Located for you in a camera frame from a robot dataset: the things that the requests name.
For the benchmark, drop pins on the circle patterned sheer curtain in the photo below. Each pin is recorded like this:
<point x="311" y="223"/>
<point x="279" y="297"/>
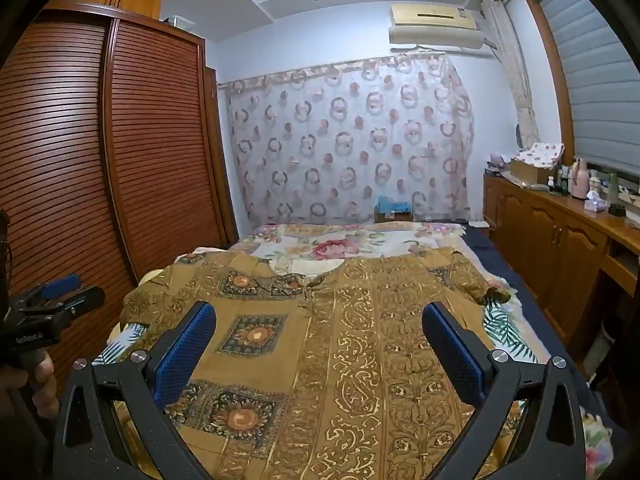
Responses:
<point x="350" y="145"/>

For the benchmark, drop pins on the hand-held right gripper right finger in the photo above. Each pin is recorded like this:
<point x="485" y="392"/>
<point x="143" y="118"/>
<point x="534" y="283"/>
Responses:
<point x="457" y="356"/>

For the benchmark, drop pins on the cardboard box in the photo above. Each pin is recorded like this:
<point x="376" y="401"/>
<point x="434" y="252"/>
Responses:
<point x="527" y="174"/>

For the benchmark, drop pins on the clear plastic box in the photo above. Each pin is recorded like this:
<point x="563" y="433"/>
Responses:
<point x="181" y="21"/>

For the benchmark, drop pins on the floral white cloth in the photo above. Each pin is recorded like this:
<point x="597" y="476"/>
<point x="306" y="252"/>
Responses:
<point x="545" y="154"/>

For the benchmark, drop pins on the white waste bin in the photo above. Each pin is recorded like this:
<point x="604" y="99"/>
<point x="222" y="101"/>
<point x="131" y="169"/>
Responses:
<point x="602" y="345"/>

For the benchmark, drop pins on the wooden louvered wardrobe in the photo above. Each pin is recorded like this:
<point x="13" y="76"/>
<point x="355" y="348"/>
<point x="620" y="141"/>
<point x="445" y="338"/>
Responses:
<point x="60" y="160"/>

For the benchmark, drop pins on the pink toiletry bag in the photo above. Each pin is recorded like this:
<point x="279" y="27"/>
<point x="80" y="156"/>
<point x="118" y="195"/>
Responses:
<point x="497" y="161"/>

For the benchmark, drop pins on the floral bed sheet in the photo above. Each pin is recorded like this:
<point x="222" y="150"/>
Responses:
<point x="320" y="245"/>

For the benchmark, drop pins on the blue cloth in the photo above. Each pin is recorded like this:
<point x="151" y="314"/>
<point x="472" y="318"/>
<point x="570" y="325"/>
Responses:
<point x="392" y="204"/>

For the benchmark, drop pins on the navy blue bed sheet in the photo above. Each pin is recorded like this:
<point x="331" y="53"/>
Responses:
<point x="505" y="276"/>

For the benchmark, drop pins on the wooden sideboard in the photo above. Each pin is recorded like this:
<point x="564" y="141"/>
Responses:
<point x="540" y="240"/>

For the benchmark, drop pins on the person's left hand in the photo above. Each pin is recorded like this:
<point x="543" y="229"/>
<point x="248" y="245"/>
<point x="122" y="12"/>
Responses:
<point x="40" y="385"/>

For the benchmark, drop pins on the grey window blind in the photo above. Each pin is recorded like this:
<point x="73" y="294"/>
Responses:
<point x="595" y="75"/>

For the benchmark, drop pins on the small dark jar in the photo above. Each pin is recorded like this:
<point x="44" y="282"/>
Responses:
<point x="617" y="211"/>

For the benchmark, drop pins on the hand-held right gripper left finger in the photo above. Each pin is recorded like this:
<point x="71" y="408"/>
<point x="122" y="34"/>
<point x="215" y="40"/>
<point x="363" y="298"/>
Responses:
<point x="184" y="356"/>

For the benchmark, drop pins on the green bottle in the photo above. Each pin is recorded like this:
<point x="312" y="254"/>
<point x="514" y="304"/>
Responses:
<point x="613" y="187"/>

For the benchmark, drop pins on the wall air conditioner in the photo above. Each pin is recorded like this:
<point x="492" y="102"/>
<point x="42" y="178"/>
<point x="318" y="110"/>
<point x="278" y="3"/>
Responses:
<point x="435" y="22"/>

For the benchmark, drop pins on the dark bottle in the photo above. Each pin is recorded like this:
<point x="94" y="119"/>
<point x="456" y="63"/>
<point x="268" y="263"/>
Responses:
<point x="563" y="180"/>

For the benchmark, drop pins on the pink thermos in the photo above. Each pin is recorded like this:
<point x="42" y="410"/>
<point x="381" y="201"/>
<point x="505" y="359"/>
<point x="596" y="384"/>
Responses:
<point x="579" y="180"/>

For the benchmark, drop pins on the brown patterned shirt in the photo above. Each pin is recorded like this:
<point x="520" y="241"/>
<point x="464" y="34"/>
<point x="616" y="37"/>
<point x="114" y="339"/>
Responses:
<point x="350" y="360"/>

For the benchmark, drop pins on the tissue box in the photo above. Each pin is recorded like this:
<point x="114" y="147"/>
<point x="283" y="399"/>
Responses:
<point x="596" y="203"/>

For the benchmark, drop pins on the small brown box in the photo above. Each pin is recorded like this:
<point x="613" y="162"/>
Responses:
<point x="392" y="217"/>

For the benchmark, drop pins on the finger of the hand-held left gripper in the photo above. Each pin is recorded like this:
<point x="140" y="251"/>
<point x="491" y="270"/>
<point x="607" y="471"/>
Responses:
<point x="60" y="286"/>
<point x="80" y="301"/>

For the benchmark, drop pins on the tied beige side curtain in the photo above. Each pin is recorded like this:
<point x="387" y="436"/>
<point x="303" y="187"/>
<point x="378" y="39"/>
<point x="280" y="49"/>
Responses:
<point x="517" y="75"/>

